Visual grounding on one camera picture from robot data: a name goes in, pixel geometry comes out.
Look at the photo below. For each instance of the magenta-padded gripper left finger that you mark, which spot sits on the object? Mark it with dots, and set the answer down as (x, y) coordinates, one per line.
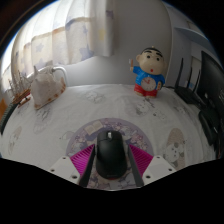
(83, 160)

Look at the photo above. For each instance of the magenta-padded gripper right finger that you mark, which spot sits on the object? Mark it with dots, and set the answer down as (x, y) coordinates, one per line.
(140, 160)

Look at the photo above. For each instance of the black computer mouse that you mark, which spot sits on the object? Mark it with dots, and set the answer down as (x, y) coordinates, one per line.
(111, 155)

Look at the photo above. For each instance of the white printed tablecloth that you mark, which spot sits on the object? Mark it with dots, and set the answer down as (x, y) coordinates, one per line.
(43, 133)

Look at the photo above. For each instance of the large white conch shell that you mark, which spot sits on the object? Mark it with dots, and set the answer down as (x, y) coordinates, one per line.
(46, 90)

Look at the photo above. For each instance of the black monitor stand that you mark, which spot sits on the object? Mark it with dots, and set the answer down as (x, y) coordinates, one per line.
(211, 125)

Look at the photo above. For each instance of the black router with antennas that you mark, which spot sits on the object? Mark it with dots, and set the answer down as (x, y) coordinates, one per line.
(186, 93)

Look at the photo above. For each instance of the cartoon boy figure clock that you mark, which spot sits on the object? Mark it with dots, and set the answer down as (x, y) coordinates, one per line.
(150, 73)

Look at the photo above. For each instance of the wooden model sailing ship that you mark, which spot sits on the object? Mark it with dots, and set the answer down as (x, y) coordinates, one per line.
(20, 93)

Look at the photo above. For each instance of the white star-print curtain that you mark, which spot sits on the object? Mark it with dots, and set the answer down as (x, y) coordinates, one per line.
(63, 36)

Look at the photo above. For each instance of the white wall shelf unit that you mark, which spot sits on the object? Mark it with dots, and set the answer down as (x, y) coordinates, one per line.
(190, 36)

